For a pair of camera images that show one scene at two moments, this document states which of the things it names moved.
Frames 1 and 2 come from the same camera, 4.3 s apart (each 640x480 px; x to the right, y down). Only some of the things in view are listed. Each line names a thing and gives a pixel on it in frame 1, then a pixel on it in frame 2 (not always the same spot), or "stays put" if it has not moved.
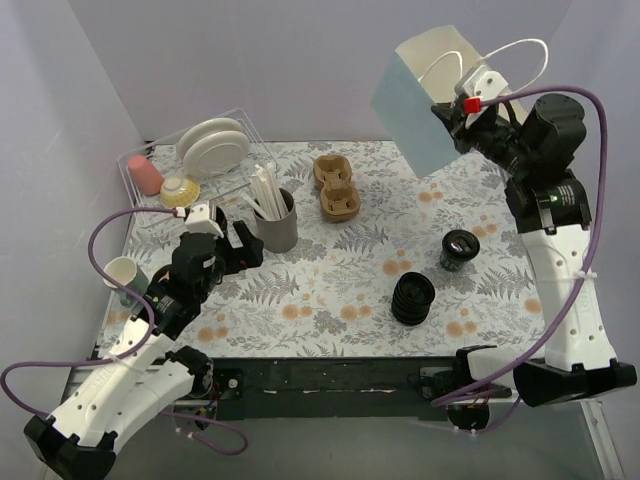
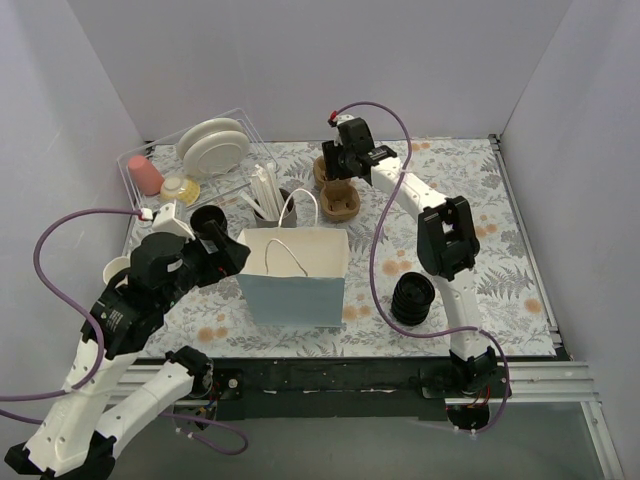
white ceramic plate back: (205, 127) stays put
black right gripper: (460, 128) → (338, 160)
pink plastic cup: (148, 178) stays put
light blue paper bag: (421, 75) → (295, 276)
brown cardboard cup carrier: (340, 198) stays put
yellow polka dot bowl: (179, 191) stays put
